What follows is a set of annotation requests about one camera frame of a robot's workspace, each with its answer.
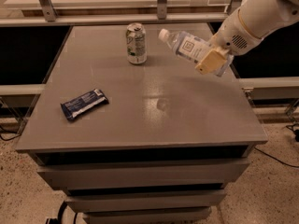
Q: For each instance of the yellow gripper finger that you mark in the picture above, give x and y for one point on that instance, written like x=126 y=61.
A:
x=212 y=61

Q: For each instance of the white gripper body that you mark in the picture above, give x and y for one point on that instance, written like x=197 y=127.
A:
x=232 y=35

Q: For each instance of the clear blue plastic water bottle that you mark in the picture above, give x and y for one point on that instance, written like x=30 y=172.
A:
x=190 y=48

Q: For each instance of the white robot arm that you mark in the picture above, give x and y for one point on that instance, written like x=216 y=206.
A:
x=273 y=14

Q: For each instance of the blue rxbar blueberry wrapper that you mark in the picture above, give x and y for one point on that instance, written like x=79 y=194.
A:
x=83 y=103

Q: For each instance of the green white soda can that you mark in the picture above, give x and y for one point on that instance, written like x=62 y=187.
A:
x=136 y=43

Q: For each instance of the grey drawer cabinet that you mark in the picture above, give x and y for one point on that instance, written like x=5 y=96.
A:
x=164 y=147

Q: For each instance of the metal glass railing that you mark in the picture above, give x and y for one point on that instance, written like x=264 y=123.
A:
x=30 y=13

